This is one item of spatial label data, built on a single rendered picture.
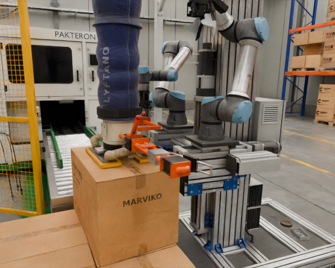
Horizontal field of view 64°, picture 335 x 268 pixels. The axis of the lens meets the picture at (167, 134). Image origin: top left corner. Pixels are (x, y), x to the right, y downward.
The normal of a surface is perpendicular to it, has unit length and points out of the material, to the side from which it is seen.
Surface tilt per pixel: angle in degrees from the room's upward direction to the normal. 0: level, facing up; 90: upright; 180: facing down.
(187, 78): 90
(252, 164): 90
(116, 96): 75
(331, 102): 90
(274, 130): 90
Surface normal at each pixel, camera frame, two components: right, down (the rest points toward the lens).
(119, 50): 0.21, -0.02
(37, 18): 0.35, 0.20
